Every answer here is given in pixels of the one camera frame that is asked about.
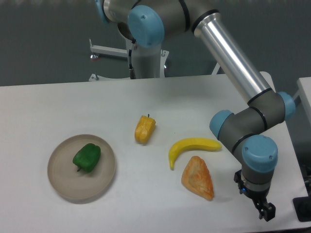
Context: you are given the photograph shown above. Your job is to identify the yellow toy banana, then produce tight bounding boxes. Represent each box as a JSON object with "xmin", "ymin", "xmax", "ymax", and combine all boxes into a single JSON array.
[{"xmin": 168, "ymin": 137, "xmax": 222, "ymax": 170}]

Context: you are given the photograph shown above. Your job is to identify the white robot stand frame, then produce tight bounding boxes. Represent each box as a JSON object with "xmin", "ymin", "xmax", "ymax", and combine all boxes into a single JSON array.
[{"xmin": 87, "ymin": 38, "xmax": 226, "ymax": 82}]

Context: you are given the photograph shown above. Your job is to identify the orange toy pastry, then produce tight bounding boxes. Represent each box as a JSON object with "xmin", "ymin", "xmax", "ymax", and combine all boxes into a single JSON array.
[{"xmin": 181, "ymin": 156, "xmax": 214, "ymax": 201}]

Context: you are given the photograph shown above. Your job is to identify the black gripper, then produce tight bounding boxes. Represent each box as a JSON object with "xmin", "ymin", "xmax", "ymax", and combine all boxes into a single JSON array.
[{"xmin": 234, "ymin": 170, "xmax": 276, "ymax": 222}]

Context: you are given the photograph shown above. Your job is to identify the yellow toy bell pepper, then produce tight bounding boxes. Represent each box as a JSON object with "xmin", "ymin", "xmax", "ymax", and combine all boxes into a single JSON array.
[{"xmin": 134, "ymin": 115, "xmax": 156, "ymax": 144}]

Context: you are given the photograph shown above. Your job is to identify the black device at right edge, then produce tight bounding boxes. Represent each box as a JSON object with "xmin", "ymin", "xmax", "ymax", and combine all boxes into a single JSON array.
[{"xmin": 293, "ymin": 165, "xmax": 311, "ymax": 222}]

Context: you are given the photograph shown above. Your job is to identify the green toy bell pepper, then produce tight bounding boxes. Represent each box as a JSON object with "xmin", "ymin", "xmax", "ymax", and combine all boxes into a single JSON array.
[{"xmin": 72, "ymin": 143, "xmax": 101, "ymax": 173}]

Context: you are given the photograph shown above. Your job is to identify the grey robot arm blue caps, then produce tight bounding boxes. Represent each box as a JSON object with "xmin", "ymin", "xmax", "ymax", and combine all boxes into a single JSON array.
[{"xmin": 95, "ymin": 0, "xmax": 295, "ymax": 221}]

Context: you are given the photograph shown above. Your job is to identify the black cable on stand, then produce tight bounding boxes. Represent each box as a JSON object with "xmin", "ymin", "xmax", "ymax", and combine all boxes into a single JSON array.
[{"xmin": 128, "ymin": 38, "xmax": 137, "ymax": 80}]

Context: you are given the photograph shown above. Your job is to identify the beige round plate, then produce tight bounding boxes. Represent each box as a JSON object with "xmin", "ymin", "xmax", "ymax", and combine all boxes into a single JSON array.
[{"xmin": 47, "ymin": 134, "xmax": 116, "ymax": 203}]

